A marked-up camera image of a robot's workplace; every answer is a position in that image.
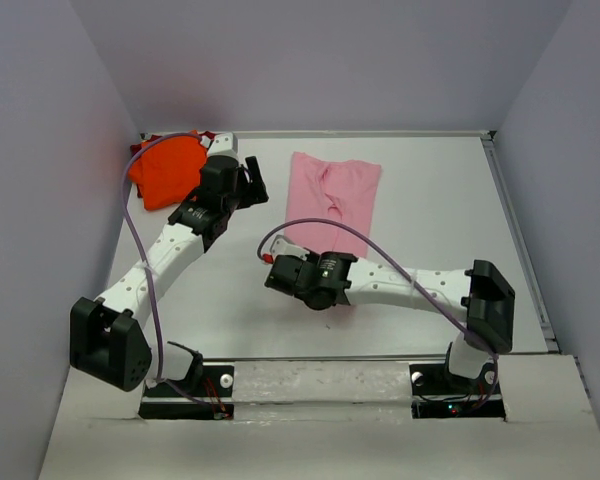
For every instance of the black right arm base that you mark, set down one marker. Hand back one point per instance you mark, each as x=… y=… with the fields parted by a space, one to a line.
x=435 y=395

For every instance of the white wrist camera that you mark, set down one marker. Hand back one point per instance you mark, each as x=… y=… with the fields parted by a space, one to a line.
x=281 y=245
x=224 y=144

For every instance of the orange folded t shirt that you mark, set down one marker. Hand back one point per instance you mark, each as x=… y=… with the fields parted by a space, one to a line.
x=168 y=172

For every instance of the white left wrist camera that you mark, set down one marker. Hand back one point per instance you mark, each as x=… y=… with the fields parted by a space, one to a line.
x=224 y=144

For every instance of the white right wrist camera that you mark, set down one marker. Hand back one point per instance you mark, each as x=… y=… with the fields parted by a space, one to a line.
x=281 y=245

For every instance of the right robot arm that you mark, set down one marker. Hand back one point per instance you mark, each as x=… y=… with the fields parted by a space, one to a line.
x=479 y=301

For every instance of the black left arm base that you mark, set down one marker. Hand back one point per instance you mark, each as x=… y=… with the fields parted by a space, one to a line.
x=209 y=398

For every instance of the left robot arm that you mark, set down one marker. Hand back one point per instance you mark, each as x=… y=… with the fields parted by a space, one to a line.
x=107 y=339

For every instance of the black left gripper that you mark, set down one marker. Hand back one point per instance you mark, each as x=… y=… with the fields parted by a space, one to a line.
x=257 y=185

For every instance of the pink t shirt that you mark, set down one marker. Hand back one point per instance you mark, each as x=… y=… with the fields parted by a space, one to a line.
x=344 y=192

